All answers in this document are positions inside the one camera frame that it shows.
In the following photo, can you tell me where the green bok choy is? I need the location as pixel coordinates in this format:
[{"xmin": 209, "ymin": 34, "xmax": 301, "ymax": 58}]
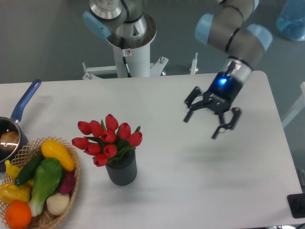
[{"xmin": 28, "ymin": 158, "xmax": 63, "ymax": 217}]

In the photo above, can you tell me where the dark green cucumber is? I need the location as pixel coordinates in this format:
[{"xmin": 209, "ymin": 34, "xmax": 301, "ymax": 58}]
[{"xmin": 14, "ymin": 151, "xmax": 45, "ymax": 186}]

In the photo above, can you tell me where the red tulip bouquet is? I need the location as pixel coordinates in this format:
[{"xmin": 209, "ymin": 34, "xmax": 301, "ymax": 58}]
[{"xmin": 71, "ymin": 114, "xmax": 143, "ymax": 167}]

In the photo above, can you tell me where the yellow squash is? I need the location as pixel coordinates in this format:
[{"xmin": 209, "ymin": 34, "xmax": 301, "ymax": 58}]
[{"xmin": 41, "ymin": 139, "xmax": 76, "ymax": 172}]

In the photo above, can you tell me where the small yellow banana pepper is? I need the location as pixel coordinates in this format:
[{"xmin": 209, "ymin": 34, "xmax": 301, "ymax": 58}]
[{"xmin": 5, "ymin": 160, "xmax": 21, "ymax": 180}]

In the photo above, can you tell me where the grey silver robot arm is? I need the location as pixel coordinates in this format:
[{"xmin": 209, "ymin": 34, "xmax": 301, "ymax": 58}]
[{"xmin": 82, "ymin": 0, "xmax": 272, "ymax": 139}]

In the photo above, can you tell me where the blue handled saucepan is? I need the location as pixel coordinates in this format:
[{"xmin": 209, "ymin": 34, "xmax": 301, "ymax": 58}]
[{"xmin": 0, "ymin": 79, "xmax": 41, "ymax": 172}]

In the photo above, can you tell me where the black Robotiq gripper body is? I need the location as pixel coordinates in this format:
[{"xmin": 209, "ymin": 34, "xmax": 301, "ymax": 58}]
[{"xmin": 203, "ymin": 72, "xmax": 243, "ymax": 115}]

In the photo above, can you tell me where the blue translucent bag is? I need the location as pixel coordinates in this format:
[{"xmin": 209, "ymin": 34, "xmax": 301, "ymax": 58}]
[{"xmin": 276, "ymin": 0, "xmax": 305, "ymax": 41}]

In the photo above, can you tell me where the black device at edge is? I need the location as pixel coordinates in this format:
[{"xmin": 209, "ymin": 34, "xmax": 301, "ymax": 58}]
[{"xmin": 287, "ymin": 193, "xmax": 305, "ymax": 219}]

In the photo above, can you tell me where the white garlic bulb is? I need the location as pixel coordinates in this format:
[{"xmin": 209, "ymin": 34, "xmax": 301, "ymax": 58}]
[{"xmin": 46, "ymin": 193, "xmax": 70, "ymax": 216}]

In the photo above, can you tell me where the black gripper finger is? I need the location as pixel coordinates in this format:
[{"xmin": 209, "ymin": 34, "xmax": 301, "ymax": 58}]
[
  {"xmin": 183, "ymin": 86, "xmax": 214, "ymax": 124},
  {"xmin": 212, "ymin": 107, "xmax": 241, "ymax": 139}
]

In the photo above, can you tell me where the woven wicker basket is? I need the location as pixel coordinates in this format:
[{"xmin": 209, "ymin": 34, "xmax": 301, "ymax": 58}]
[{"xmin": 0, "ymin": 137, "xmax": 81, "ymax": 229}]

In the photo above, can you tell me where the white frame bar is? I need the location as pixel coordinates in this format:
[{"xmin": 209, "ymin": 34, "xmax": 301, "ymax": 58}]
[{"xmin": 281, "ymin": 82, "xmax": 305, "ymax": 128}]

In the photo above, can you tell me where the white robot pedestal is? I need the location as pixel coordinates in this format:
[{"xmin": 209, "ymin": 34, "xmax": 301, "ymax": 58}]
[{"xmin": 107, "ymin": 12, "xmax": 157, "ymax": 78}]

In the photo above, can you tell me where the brown bread roll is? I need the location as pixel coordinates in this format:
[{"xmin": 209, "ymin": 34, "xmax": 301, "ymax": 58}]
[{"xmin": 0, "ymin": 131, "xmax": 19, "ymax": 151}]

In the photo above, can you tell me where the orange fruit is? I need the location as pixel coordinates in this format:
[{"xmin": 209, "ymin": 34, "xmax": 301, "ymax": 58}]
[{"xmin": 5, "ymin": 201, "xmax": 32, "ymax": 229}]

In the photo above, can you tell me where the dark grey ribbed vase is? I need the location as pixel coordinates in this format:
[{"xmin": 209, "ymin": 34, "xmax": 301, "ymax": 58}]
[{"xmin": 106, "ymin": 150, "xmax": 137, "ymax": 186}]

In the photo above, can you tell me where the purple red radish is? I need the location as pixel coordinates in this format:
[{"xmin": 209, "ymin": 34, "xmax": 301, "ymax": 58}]
[{"xmin": 59, "ymin": 172, "xmax": 76, "ymax": 194}]

